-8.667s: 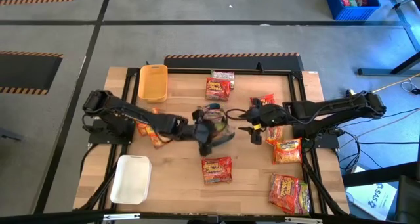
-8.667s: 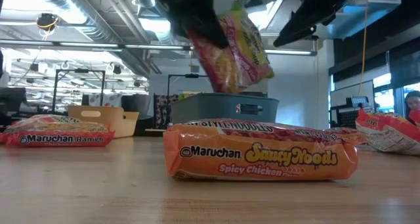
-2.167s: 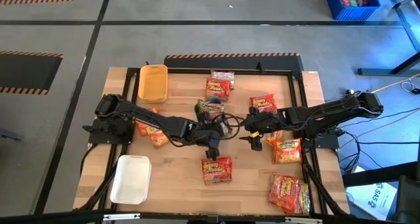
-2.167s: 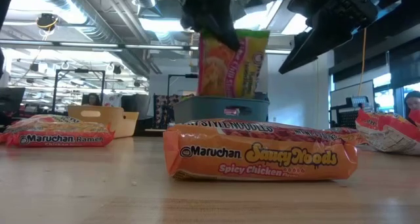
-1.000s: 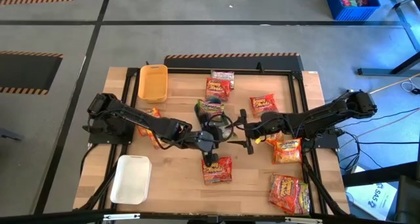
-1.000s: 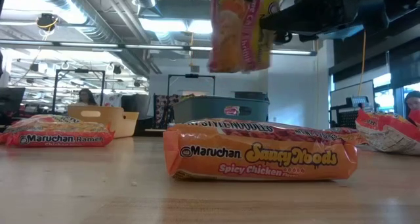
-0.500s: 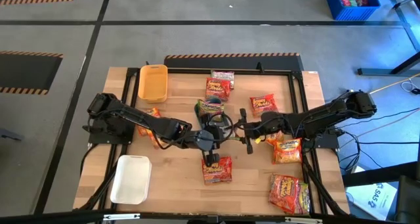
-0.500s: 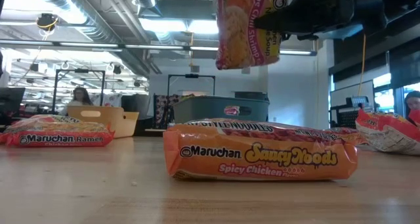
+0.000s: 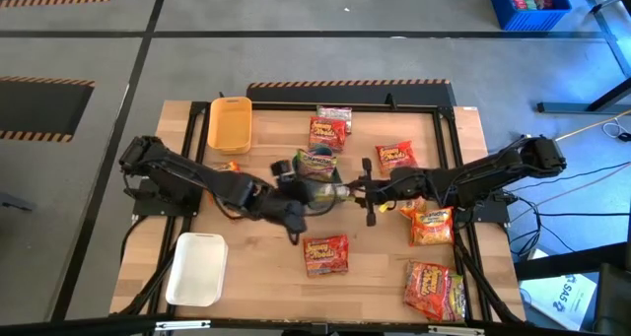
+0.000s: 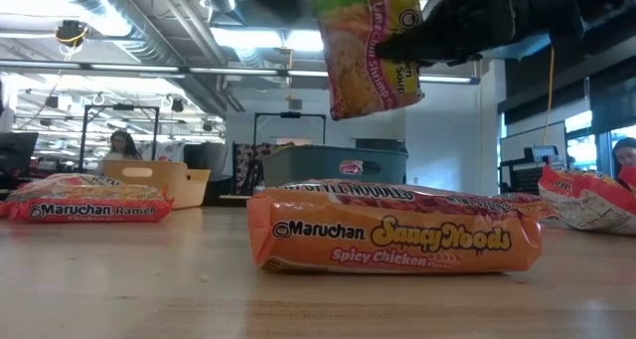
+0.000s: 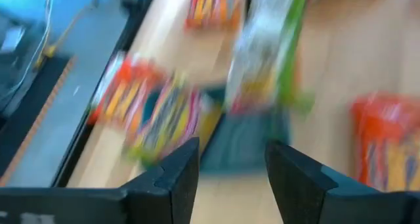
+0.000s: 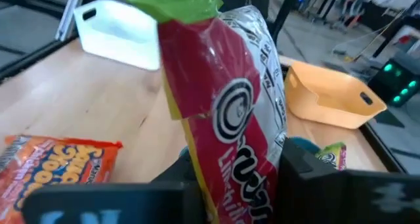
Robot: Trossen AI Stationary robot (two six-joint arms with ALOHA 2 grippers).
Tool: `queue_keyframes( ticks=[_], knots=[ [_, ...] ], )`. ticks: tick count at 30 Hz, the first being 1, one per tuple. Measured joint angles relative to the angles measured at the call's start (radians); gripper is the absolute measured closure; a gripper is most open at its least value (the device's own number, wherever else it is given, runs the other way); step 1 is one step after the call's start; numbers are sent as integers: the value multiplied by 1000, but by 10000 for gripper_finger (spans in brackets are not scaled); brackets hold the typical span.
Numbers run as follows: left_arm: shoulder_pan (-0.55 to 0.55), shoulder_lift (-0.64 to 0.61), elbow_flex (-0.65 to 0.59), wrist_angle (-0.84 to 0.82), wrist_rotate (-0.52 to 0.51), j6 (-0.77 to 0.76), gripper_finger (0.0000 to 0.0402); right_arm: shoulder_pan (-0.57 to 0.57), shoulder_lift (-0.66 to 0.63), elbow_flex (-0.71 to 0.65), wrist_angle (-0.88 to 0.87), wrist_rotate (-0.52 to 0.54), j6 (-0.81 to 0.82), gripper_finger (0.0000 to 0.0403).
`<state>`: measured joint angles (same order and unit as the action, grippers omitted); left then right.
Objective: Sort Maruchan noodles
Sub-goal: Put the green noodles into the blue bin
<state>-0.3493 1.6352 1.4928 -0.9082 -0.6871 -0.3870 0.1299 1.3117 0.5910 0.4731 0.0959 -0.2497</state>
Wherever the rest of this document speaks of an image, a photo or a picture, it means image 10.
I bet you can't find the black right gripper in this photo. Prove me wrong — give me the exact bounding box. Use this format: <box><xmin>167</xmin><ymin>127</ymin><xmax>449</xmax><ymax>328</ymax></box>
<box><xmin>375</xmin><ymin>0</ymin><xmax>585</xmax><ymax>67</ymax></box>

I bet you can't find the red ramen packet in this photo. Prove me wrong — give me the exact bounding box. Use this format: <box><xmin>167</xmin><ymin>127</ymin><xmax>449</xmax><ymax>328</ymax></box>
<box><xmin>516</xmin><ymin>192</ymin><xmax>558</xmax><ymax>222</ymax></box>

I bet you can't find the orange Saucy Noods pack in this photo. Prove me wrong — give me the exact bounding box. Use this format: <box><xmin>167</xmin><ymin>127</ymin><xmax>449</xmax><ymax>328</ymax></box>
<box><xmin>246</xmin><ymin>178</ymin><xmax>545</xmax><ymax>275</ymax></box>

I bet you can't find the long ceiling light bar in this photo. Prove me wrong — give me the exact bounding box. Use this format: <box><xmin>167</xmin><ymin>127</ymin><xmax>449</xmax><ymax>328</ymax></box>
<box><xmin>0</xmin><ymin>58</ymin><xmax>481</xmax><ymax>85</ymax></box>

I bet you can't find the white board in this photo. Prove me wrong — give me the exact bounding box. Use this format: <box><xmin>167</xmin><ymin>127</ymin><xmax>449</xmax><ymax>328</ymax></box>
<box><xmin>499</xmin><ymin>121</ymin><xmax>567</xmax><ymax>162</ymax></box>

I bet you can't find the black mesh cart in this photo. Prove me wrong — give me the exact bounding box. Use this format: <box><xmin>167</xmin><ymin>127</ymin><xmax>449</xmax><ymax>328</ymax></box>
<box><xmin>499</xmin><ymin>144</ymin><xmax>567</xmax><ymax>195</ymax></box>

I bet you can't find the teal plastic bin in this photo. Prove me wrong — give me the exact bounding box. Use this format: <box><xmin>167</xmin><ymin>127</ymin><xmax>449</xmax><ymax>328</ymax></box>
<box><xmin>261</xmin><ymin>144</ymin><xmax>409</xmax><ymax>187</ymax></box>

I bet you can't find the patterned fabric bag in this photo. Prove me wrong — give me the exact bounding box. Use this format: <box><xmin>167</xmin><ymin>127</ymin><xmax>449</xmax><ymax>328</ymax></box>
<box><xmin>232</xmin><ymin>140</ymin><xmax>295</xmax><ymax>196</ymax></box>

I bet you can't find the person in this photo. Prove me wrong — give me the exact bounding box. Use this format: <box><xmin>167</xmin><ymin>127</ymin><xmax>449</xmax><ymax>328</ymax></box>
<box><xmin>611</xmin><ymin>136</ymin><xmax>636</xmax><ymax>170</ymax></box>
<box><xmin>101</xmin><ymin>129</ymin><xmax>145</xmax><ymax>162</ymax></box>

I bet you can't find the beige plastic bin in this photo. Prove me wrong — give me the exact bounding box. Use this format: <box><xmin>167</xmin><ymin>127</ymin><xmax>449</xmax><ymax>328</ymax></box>
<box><xmin>102</xmin><ymin>159</ymin><xmax>212</xmax><ymax>210</ymax></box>

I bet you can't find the black computer monitor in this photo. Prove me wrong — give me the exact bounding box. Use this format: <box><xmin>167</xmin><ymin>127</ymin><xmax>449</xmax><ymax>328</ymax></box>
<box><xmin>0</xmin><ymin>132</ymin><xmax>40</xmax><ymax>176</ymax></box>

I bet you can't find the yellow hanging cable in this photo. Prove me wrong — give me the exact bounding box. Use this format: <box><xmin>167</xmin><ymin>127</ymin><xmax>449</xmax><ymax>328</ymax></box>
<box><xmin>540</xmin><ymin>45</ymin><xmax>556</xmax><ymax>146</ymax></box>

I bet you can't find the silver ventilation duct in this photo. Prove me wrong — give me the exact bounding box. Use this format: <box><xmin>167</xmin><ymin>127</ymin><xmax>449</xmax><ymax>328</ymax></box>
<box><xmin>39</xmin><ymin>0</ymin><xmax>235</xmax><ymax>70</ymax></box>

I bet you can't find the black yellow cable reel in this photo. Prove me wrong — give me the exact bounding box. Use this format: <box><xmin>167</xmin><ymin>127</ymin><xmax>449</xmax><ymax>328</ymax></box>
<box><xmin>54</xmin><ymin>19</ymin><xmax>89</xmax><ymax>50</ymax></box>

